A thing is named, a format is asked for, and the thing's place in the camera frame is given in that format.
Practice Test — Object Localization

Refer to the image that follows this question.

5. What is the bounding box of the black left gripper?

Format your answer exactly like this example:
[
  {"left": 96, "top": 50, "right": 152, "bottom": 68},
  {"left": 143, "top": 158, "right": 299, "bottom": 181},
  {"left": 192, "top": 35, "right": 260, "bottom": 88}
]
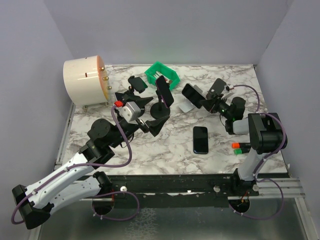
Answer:
[{"left": 110, "top": 95, "right": 170, "bottom": 149}]

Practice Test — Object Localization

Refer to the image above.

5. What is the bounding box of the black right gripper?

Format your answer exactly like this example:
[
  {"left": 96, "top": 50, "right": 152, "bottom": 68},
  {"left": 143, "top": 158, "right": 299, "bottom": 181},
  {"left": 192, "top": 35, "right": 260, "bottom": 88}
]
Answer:
[{"left": 200, "top": 94, "right": 233, "bottom": 120}]

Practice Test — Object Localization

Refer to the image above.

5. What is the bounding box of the black phone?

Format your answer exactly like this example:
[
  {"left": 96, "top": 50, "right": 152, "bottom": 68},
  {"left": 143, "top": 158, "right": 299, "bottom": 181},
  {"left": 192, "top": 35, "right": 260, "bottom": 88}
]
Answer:
[{"left": 193, "top": 126, "right": 209, "bottom": 154}]

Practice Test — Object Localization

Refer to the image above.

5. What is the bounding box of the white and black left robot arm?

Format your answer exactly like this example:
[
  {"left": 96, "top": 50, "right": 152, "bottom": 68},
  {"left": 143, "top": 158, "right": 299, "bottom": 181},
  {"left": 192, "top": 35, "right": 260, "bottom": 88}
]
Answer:
[{"left": 11, "top": 95, "right": 170, "bottom": 230}]

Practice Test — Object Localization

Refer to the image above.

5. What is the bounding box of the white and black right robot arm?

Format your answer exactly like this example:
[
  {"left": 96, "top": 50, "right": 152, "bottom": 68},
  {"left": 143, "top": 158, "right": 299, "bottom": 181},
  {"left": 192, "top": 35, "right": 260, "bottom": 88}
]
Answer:
[{"left": 199, "top": 94, "right": 288, "bottom": 196}]

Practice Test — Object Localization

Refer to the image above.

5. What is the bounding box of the black round base phone stand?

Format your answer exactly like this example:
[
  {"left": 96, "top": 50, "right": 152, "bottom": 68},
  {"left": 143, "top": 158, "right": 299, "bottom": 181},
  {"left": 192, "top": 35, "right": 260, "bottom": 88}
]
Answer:
[{"left": 150, "top": 90, "right": 171, "bottom": 120}]

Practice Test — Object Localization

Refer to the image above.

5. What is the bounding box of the brown base phone stand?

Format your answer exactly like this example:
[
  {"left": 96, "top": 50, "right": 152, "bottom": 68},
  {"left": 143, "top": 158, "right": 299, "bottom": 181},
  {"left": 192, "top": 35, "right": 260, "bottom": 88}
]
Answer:
[{"left": 206, "top": 78, "right": 227, "bottom": 100}]

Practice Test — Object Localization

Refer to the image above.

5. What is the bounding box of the purple case phone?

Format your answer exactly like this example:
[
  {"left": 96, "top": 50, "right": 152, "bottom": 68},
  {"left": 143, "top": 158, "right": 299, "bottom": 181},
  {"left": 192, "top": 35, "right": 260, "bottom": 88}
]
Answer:
[{"left": 155, "top": 75, "right": 174, "bottom": 108}]

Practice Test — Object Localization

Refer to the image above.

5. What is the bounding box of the silver folding phone stand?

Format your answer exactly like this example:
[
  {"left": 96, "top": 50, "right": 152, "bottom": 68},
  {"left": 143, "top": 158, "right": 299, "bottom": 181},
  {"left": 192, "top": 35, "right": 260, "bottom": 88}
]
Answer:
[{"left": 178, "top": 85, "right": 202, "bottom": 113}]

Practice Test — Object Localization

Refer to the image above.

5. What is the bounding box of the black clamp phone stand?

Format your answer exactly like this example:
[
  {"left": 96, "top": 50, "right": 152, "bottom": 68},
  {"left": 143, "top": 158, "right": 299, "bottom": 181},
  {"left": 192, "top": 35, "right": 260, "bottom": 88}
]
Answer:
[{"left": 128, "top": 75, "right": 148, "bottom": 94}]

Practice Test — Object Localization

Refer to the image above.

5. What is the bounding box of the orange cap marker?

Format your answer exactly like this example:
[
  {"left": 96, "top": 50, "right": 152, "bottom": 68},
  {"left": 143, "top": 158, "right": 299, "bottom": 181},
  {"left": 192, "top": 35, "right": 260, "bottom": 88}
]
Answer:
[{"left": 231, "top": 142, "right": 251, "bottom": 149}]

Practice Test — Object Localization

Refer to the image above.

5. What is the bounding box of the green plastic bin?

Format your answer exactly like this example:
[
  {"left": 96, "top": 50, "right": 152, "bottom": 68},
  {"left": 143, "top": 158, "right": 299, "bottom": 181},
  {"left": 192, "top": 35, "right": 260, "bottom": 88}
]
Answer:
[{"left": 144, "top": 61, "right": 180, "bottom": 90}]

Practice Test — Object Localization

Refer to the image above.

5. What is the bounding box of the green cap marker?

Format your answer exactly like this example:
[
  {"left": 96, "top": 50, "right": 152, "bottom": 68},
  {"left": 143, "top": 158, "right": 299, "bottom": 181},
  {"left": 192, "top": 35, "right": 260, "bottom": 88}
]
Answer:
[{"left": 233, "top": 147, "right": 251, "bottom": 155}]

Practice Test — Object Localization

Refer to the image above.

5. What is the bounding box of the white cylindrical drum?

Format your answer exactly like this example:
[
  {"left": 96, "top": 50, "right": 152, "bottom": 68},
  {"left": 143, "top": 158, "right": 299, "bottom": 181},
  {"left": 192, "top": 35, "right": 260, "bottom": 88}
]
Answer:
[{"left": 63, "top": 55, "right": 110, "bottom": 107}]

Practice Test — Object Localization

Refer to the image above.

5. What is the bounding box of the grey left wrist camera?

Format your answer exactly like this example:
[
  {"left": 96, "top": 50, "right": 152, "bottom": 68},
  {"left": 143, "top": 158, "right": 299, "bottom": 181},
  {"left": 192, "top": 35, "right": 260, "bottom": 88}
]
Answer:
[{"left": 118, "top": 101, "right": 141, "bottom": 123}]

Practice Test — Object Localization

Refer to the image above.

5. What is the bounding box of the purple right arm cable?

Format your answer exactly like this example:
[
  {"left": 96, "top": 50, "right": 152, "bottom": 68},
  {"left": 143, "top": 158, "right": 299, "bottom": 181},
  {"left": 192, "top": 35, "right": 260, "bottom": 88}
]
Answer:
[{"left": 232, "top": 84, "right": 288, "bottom": 176}]

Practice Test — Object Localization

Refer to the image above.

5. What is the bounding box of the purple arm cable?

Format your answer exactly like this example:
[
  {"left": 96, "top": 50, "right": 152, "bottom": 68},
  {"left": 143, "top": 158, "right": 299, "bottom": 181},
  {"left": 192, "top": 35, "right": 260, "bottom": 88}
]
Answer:
[
  {"left": 232, "top": 84, "right": 288, "bottom": 176},
  {"left": 11, "top": 101, "right": 133, "bottom": 225}
]

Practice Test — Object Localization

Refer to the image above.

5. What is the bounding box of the black front mounting rail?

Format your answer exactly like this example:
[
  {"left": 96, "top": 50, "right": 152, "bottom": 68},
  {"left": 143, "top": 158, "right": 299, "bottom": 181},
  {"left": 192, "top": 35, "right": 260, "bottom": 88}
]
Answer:
[{"left": 108, "top": 174, "right": 259, "bottom": 208}]

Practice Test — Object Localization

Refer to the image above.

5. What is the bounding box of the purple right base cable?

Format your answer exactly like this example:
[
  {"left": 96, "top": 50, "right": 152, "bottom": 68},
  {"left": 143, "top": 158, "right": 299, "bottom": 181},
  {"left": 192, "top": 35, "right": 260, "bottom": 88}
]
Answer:
[{"left": 228, "top": 177, "right": 285, "bottom": 221}]

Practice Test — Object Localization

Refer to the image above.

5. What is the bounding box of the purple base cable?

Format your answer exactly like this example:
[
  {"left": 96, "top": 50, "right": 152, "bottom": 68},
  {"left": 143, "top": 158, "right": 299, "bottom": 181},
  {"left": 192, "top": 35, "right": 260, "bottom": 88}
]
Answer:
[
  {"left": 228, "top": 177, "right": 285, "bottom": 221},
  {"left": 91, "top": 189, "right": 141, "bottom": 222}
]

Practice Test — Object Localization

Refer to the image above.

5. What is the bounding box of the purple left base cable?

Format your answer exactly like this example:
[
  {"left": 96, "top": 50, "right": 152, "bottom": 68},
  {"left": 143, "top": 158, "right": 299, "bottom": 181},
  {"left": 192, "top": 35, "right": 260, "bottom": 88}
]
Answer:
[{"left": 91, "top": 189, "right": 141, "bottom": 222}]

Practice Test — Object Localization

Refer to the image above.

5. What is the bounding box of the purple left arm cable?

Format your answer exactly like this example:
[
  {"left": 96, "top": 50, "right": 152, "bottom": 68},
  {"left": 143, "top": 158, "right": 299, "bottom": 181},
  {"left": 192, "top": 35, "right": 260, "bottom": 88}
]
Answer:
[{"left": 11, "top": 101, "right": 133, "bottom": 225}]

